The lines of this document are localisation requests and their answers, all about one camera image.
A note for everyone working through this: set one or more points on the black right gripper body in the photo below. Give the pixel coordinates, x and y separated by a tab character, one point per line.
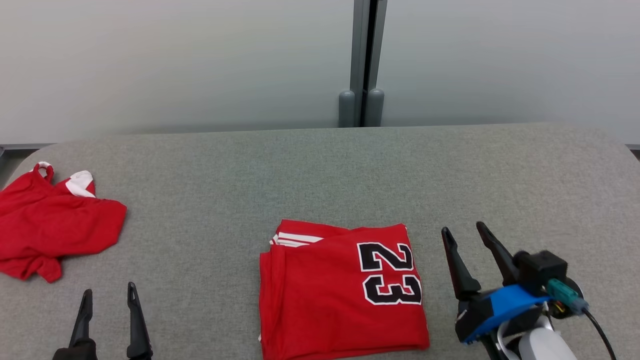
475	315

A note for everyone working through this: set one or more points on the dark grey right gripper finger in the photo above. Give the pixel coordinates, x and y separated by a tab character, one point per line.
457	270
497	255

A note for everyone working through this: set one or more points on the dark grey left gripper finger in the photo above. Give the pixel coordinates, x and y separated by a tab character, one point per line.
82	320
138	325

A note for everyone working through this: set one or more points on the red shorts with white trim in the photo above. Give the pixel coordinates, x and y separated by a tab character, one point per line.
55	225

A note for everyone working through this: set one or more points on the red jersey shirt number 23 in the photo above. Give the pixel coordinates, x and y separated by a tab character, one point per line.
340	300

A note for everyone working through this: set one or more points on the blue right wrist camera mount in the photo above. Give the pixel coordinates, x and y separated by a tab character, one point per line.
510	305

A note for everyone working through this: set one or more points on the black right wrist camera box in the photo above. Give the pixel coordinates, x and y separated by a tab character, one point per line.
542	270

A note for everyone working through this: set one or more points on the teal right camera connector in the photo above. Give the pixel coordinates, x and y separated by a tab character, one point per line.
567	296

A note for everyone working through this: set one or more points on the grey cylindrical post cap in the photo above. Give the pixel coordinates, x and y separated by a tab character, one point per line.
347	109
375	107

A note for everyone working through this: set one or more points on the grey partition post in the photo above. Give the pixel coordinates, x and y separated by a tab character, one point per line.
369	45

